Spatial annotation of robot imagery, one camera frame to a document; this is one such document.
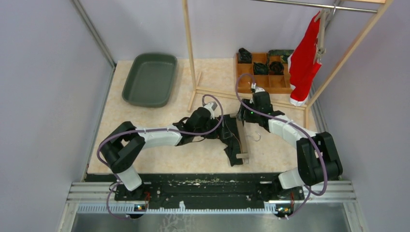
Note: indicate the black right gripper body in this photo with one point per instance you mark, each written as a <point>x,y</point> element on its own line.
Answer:
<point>247,115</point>

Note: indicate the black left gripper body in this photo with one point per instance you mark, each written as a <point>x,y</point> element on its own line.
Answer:
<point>210,125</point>

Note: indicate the black striped garment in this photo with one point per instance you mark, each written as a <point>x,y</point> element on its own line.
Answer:
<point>228,134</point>

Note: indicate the beige clip hanger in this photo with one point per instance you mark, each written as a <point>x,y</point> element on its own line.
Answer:
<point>242,137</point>
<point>323,21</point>

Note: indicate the red underwear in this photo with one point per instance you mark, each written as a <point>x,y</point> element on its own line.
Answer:
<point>303,65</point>

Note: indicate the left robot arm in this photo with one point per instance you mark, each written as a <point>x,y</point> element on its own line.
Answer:
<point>121,148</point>

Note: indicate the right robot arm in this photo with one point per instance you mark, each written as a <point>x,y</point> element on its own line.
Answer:
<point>317,156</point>

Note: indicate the wooden compartment tray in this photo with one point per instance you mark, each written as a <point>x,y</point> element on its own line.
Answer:
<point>273,84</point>

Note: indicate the dark folded sock middle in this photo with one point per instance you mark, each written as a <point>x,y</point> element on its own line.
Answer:
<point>260,68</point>

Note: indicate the dark rolled sock right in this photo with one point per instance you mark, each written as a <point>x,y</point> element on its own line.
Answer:
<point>276,68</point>

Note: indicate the dark folded sock top-left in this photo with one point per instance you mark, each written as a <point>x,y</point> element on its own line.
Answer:
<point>244,56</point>

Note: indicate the grey plastic bin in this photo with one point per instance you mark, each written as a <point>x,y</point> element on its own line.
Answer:
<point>150,80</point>

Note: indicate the camouflage folded cloth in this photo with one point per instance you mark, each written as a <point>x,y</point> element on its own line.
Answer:
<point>282,53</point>

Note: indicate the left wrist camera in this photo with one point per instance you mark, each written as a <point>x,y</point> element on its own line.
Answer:
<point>211,107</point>

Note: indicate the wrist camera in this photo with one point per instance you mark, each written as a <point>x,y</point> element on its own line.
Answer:
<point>211,107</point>
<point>256,89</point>

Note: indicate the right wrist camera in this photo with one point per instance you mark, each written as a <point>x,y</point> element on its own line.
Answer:
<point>256,89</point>

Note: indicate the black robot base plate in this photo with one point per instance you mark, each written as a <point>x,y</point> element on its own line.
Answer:
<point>262,186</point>

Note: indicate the wooden clothes rack frame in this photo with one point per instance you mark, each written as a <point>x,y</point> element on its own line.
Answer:
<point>383,6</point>

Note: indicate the aluminium front rail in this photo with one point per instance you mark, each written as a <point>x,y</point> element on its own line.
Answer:
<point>97,198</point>

